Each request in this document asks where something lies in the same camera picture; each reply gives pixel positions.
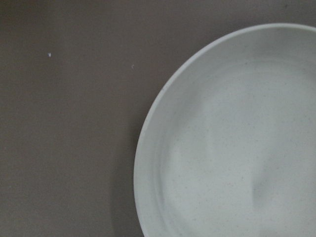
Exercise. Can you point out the beige round plate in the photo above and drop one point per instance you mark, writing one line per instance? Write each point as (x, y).
(228, 147)

